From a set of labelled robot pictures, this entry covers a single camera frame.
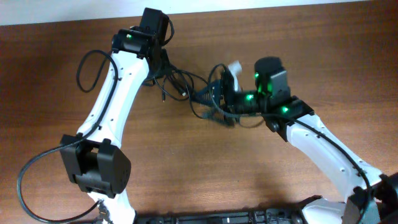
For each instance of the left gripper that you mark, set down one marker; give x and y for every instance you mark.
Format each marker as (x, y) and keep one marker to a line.
(166, 68)

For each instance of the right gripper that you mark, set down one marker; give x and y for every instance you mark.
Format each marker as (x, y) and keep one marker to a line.
(226, 87)

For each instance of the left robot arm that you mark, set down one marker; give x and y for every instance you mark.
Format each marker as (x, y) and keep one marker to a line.
(92, 157)

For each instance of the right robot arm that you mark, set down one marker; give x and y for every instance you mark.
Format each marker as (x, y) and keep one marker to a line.
(369, 195)

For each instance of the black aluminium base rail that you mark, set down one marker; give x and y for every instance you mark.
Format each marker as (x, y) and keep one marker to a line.
(268, 216)

